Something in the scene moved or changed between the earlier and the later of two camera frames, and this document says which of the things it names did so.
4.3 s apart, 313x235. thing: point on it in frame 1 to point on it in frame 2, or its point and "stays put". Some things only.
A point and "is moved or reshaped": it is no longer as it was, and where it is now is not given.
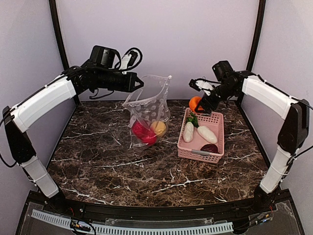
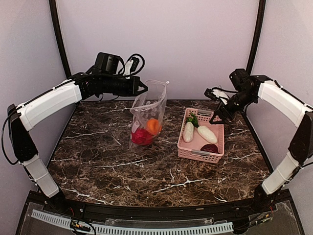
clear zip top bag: [150, 110] is moved or reshaped
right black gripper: [203, 102] to [221, 111]
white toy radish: [207, 134] stays put
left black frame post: [53, 9] stays put
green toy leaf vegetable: [193, 119] stays put
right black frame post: [260, 21] stays put
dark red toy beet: [209, 148] stays put
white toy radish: [188, 133] stays put
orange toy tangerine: [193, 102] to [153, 126]
